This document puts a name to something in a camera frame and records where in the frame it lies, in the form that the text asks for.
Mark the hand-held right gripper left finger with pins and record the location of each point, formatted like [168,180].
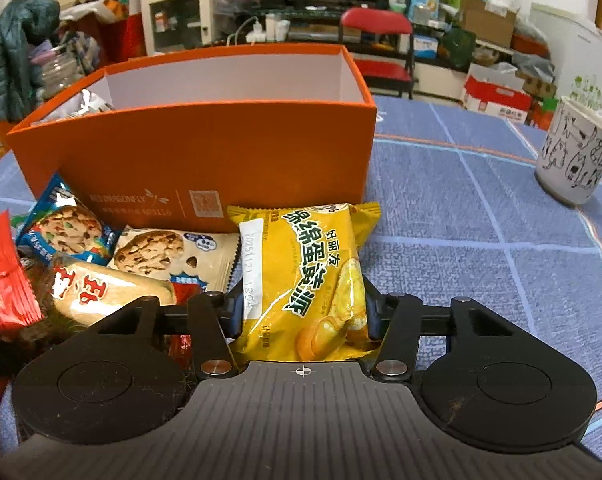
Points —
[229,317]

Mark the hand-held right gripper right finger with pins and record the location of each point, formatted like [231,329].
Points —
[373,317]

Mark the yellow snack packet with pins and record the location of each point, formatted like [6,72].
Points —
[306,270]

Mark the orange cardboard box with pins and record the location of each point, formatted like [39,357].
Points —
[221,160]

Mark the blue cookie packet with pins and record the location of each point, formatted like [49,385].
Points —
[66,230]

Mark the beige cookie packet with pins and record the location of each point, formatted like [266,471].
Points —
[151,252]

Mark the blue checked tablecloth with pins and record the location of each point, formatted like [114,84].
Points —
[456,235]

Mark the clear bread packet red print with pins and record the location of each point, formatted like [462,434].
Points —
[111,292]

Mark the red snack packet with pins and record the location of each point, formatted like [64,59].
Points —
[1,285]

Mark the red white carton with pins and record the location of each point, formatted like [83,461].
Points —
[496,97]

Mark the silver snack packet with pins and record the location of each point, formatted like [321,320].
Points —
[93,105]

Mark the white cat-print mug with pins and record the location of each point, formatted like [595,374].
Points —
[571,160]

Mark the dark green bag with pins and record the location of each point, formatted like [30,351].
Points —
[456,50]

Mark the red folding chair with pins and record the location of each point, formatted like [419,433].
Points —
[376,22]

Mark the glass jar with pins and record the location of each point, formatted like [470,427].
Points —
[58,75]

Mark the black white television stand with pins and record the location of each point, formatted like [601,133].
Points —
[311,22]

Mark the white glass-door cabinet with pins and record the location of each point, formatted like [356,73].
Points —
[178,20]

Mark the brown cardboard box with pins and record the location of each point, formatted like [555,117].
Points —
[486,25]

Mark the light blue carton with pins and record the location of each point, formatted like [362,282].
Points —
[425,2]

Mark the dark green puffer jacket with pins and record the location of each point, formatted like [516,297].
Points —
[16,60]

